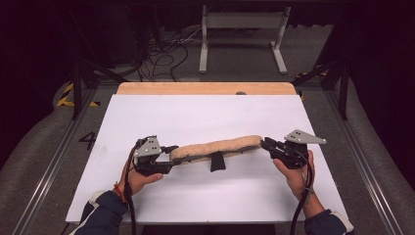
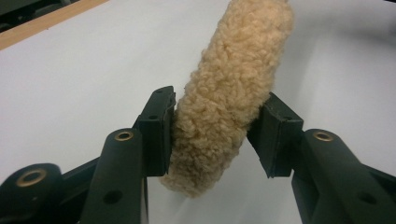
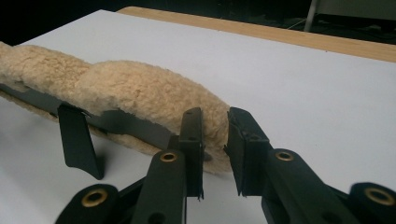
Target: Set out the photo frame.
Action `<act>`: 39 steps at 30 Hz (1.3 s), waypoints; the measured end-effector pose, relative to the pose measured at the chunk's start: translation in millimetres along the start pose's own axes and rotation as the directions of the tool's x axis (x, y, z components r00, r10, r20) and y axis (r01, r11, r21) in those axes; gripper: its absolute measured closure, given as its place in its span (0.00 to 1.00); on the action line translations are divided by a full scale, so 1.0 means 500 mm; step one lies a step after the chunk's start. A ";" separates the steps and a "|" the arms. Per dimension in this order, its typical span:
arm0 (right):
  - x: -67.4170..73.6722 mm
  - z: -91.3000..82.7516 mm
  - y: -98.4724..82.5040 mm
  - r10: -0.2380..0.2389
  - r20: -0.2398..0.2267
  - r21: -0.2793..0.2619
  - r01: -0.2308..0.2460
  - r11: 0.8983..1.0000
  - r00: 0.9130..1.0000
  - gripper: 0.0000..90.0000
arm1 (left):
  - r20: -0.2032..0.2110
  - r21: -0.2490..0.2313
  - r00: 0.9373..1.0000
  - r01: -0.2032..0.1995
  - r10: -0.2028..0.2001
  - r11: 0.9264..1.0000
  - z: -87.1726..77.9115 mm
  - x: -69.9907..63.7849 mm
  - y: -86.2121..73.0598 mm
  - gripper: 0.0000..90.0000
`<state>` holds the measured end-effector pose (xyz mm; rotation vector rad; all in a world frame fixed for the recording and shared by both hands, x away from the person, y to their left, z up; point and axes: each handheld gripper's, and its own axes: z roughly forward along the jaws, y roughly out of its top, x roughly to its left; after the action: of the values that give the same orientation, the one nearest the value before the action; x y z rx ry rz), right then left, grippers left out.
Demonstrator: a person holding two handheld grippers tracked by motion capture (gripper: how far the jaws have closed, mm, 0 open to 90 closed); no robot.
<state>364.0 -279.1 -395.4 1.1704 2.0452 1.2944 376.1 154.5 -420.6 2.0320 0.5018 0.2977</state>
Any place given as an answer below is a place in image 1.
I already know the person's left hand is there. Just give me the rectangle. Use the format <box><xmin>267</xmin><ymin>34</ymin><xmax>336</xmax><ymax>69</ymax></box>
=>
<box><xmin>117</xmin><ymin>159</ymin><xmax>164</xmax><ymax>197</ymax></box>

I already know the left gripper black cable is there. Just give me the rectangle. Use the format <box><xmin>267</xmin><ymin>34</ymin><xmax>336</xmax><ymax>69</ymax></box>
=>
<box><xmin>122</xmin><ymin>138</ymin><xmax>148</xmax><ymax>235</ymax></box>

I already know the yellow black floor tape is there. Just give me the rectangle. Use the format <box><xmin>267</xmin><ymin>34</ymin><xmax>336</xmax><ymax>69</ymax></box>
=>
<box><xmin>56</xmin><ymin>82</ymin><xmax>101</xmax><ymax>109</ymax></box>

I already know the person's right hand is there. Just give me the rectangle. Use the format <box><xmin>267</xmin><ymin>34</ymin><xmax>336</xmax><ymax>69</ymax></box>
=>
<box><xmin>272</xmin><ymin>149</ymin><xmax>316</xmax><ymax>202</ymax></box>

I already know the black metal stand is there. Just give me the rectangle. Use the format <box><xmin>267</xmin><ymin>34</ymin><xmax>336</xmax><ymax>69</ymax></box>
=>
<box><xmin>69</xmin><ymin>57</ymin><xmax>129</xmax><ymax>120</ymax></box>
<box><xmin>291</xmin><ymin>57</ymin><xmax>350</xmax><ymax>121</ymax></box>

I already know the white metal stand frame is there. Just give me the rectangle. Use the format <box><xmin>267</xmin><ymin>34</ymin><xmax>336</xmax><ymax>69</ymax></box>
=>
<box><xmin>198</xmin><ymin>5</ymin><xmax>292</xmax><ymax>75</ymax></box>

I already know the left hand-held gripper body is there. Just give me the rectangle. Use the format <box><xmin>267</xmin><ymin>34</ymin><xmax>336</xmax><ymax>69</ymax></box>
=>
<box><xmin>131</xmin><ymin>134</ymin><xmax>174</xmax><ymax>177</ymax></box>

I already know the beige fleece pad with strap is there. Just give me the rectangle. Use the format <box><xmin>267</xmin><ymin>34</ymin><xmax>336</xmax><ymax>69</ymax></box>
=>
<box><xmin>168</xmin><ymin>134</ymin><xmax>264</xmax><ymax>173</ymax></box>

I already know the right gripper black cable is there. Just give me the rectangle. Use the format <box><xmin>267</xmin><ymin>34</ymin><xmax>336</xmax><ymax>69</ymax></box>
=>
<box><xmin>289</xmin><ymin>148</ymin><xmax>315</xmax><ymax>235</ymax></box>

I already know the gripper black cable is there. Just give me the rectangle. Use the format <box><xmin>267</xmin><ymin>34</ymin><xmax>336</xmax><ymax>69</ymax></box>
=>
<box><xmin>289</xmin><ymin>148</ymin><xmax>315</xmax><ymax>235</ymax></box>
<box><xmin>122</xmin><ymin>138</ymin><xmax>148</xmax><ymax>235</ymax></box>

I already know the bundle of floor cables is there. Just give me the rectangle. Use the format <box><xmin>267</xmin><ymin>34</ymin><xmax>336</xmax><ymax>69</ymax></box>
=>
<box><xmin>138</xmin><ymin>27</ymin><xmax>204</xmax><ymax>83</ymax></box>

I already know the metal floor rail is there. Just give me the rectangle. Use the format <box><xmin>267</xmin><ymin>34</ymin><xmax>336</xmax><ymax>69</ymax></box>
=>
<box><xmin>12</xmin><ymin>87</ymin><xmax>101</xmax><ymax>235</ymax></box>
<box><xmin>324</xmin><ymin>87</ymin><xmax>405</xmax><ymax>235</ymax></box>

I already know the red bracelet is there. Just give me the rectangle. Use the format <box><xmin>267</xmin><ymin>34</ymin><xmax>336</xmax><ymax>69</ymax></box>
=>
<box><xmin>113</xmin><ymin>181</ymin><xmax>127</xmax><ymax>204</ymax></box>

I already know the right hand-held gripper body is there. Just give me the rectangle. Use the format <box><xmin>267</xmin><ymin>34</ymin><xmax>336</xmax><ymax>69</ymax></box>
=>
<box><xmin>272</xmin><ymin>128</ymin><xmax>328</xmax><ymax>170</ymax></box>

